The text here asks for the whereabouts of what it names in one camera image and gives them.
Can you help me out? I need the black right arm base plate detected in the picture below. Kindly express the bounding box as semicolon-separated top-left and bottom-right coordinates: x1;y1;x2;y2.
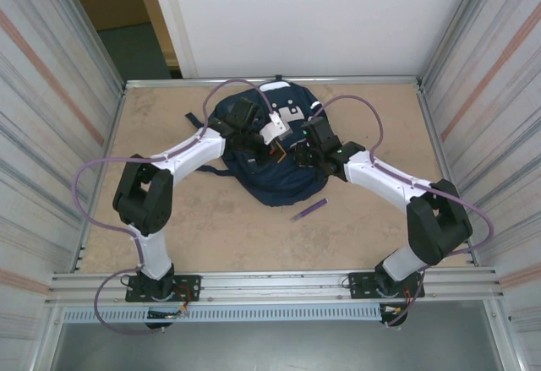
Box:
346;271;425;301

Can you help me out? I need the small wired controller board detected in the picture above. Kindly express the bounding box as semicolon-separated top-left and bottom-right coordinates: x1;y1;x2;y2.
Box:
379;302;410;329
146;303;189;320

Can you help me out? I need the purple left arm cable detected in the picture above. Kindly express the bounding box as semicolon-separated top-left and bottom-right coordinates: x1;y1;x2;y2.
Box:
74;78;280;337

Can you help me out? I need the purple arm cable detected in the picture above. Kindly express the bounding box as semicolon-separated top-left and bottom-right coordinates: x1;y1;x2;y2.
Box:
74;78;280;337
312;94;495;328

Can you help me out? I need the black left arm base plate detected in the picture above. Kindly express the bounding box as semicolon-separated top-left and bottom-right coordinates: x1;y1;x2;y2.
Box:
124;274;202;303

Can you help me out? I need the aluminium frame post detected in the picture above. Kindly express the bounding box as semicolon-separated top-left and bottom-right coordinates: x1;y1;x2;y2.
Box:
416;0;495;89
54;0;128;93

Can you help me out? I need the purple pen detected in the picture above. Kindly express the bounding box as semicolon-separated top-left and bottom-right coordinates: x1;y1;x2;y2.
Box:
290;197;330;222

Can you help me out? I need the slotted grey cable tray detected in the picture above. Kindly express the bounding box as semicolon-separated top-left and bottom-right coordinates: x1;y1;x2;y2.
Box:
62;305;384;324

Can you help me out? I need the navy blue student backpack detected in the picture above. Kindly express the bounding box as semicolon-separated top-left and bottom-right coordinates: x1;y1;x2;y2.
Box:
184;74;336;209

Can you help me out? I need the grey metal sheet panel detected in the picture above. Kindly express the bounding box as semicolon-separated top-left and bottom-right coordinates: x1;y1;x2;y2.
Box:
50;322;506;371

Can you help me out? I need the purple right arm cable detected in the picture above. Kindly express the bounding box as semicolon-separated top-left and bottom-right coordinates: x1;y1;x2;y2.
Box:
312;94;495;328

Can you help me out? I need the long aluminium mounting rail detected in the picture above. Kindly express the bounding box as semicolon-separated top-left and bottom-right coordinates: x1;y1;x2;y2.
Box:
44;265;507;305

